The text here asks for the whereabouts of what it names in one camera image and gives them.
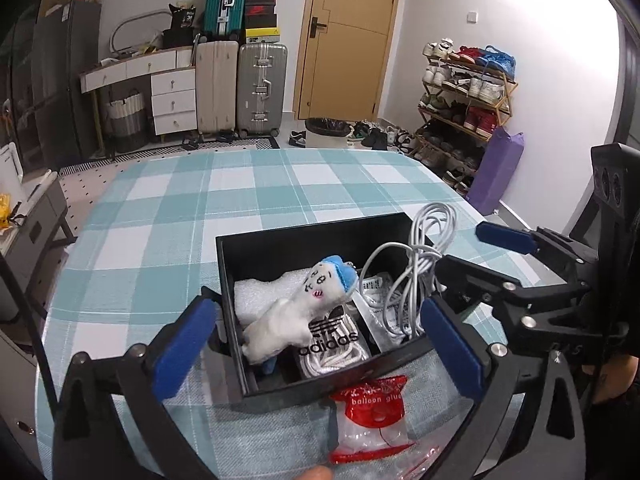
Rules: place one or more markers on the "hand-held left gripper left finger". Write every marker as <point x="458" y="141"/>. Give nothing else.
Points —
<point x="184" y="350"/>

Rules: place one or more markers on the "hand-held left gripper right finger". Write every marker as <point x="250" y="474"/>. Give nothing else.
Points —
<point x="450" y="350"/>

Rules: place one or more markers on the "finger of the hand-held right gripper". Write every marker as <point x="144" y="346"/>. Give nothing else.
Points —
<point x="502" y="236"/>
<point x="465" y="277"/>

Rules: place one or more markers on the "white printed packet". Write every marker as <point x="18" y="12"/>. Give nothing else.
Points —
<point x="380" y="290"/>

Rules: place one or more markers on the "white foam wrap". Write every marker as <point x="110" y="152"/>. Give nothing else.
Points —
<point x="255" y="295"/>

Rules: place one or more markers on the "red balloon glue packet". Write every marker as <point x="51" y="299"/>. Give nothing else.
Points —
<point x="370" y="405"/>

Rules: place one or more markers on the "white plush toy blue cap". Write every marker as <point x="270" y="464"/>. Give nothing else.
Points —
<point x="285" y="320"/>

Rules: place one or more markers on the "black box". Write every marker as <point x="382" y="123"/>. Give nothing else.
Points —
<point x="280" y="395"/>

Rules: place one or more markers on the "bagged white shoelaces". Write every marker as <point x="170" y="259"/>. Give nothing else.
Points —
<point x="325" y="360"/>

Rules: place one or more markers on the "person's right hand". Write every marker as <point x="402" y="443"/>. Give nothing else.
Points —
<point x="612" y="377"/>

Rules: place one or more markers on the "person's left hand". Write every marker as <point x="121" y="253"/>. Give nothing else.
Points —
<point x="316" y="473"/>

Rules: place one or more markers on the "purple bag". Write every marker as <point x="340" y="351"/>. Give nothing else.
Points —
<point x="497" y="170"/>

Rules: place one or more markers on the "clear plastic bag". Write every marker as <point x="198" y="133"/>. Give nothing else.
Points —
<point x="440" y="462"/>

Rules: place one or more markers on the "wooden shoe rack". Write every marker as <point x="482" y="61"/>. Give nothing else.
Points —
<point x="505" y="110"/>

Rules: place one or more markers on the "rows of assorted sneakers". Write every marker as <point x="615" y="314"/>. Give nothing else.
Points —
<point x="480" y="90"/>

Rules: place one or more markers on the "scattered pile of shoes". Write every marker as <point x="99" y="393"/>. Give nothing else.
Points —
<point x="385" y="135"/>

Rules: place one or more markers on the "white low cabinet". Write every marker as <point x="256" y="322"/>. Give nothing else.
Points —
<point x="15" y="385"/>

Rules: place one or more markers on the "grey side table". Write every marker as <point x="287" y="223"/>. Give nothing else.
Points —
<point x="45" y="210"/>

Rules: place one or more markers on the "bin with black liner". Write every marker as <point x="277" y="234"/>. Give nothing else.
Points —
<point x="327" y="130"/>

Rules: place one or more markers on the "yellow plastic bag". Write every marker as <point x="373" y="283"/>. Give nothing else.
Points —
<point x="6" y="210"/>

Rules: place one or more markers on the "yellow wooden door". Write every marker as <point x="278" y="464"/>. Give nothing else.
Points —
<point x="350" y="60"/>

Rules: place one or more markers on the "grey white laundry basket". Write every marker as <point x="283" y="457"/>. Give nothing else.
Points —
<point x="124" y="122"/>

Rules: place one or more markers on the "white desk with drawers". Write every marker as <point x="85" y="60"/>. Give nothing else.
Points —
<point x="172" y="100"/>

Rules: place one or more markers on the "white appliance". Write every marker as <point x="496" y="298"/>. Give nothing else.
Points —
<point x="10" y="170"/>

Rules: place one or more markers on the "beige suitcase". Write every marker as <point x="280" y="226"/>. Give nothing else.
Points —
<point x="216" y="87"/>

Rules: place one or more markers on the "silver suitcase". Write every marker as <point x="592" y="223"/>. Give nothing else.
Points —
<point x="261" y="90"/>

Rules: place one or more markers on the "dark refrigerator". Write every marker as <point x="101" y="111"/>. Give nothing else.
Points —
<point x="65" y="85"/>

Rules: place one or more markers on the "black gift bag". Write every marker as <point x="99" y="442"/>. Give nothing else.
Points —
<point x="179" y="30"/>

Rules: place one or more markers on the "dark tall cabinet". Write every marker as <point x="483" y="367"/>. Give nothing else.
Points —
<point x="15" y="75"/>

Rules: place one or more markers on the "stack of shoe boxes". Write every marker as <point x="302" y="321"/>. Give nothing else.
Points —
<point x="261" y="12"/>

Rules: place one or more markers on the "teal suitcase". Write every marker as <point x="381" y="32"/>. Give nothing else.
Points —
<point x="225" y="2"/>

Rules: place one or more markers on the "oval mirror frame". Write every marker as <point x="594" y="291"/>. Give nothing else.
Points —
<point x="116" y="30"/>

